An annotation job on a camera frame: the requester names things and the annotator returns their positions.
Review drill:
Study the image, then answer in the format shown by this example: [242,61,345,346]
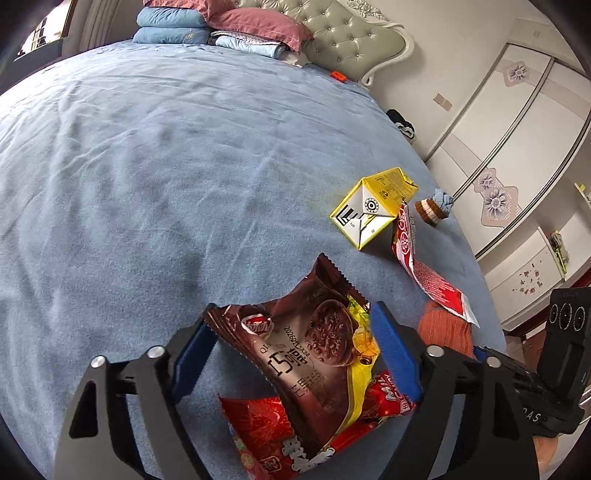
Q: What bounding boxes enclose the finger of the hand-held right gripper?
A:
[473,345,546,407]

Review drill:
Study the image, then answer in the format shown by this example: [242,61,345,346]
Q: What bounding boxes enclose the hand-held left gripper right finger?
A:
[369,301,541,480]

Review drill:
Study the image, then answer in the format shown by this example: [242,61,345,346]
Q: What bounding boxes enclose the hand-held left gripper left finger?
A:
[53,318,220,480]

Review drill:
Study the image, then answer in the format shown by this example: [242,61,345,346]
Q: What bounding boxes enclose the red snack bag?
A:
[219,369,416,480]

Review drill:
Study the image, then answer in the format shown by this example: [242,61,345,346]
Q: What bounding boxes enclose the brown snack bag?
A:
[203,253,382,457]

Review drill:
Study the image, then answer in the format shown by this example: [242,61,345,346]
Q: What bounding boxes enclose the orange knitted cloth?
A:
[418,300,475,358]

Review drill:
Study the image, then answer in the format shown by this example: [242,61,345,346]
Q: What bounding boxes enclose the white cabinet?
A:
[478,226,591,333]

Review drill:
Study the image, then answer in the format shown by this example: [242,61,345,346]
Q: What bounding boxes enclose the red and white wrapper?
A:
[392,202,481,328]

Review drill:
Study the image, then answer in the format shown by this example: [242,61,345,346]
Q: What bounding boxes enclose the yellow drink carton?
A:
[329,167,420,251]

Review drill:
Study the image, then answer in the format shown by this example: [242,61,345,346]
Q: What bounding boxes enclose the rolled blue and brown socks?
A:
[414,188,455,227]

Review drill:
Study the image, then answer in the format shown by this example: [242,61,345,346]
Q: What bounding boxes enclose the white sliding wardrobe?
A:
[425,41,591,259]

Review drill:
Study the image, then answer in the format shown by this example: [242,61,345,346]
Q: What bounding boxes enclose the black and white cloth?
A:
[385,109,417,144]

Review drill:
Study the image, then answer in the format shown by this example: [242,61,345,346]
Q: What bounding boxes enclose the folded light blue blanket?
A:
[213,31,283,58]

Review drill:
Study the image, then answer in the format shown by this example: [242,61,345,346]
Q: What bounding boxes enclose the folded blue quilt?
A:
[137,7,208,27]
[133,26,208,45]

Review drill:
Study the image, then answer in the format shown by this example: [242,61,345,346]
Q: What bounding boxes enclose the padded grey-green headboard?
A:
[238,0,415,88]

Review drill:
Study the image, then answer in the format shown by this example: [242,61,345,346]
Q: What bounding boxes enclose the pink pillow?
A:
[208,7,315,54]
[143,0,236,17]

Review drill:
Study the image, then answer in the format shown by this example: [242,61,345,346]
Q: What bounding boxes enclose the window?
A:
[14,0,79,61]

